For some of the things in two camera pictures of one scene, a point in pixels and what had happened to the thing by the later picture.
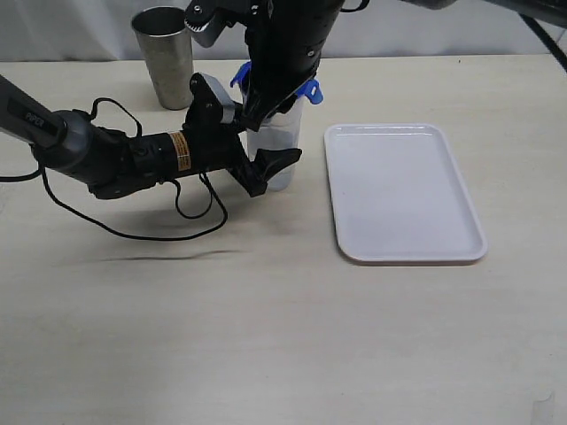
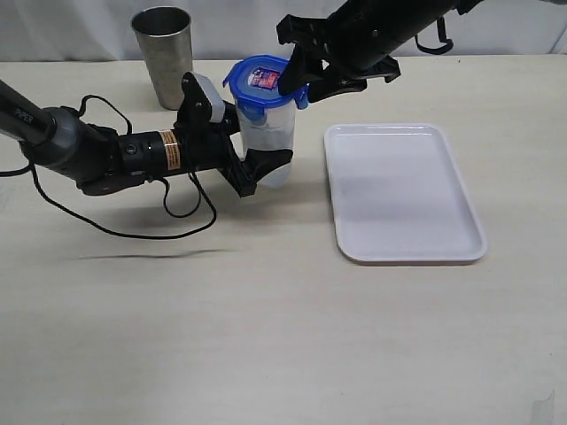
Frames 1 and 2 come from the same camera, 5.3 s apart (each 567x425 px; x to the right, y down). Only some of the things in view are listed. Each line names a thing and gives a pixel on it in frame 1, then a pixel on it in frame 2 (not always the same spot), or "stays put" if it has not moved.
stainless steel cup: (166, 42) stays put
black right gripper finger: (263, 100) -> (301, 66)
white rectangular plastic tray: (400, 195) stays put
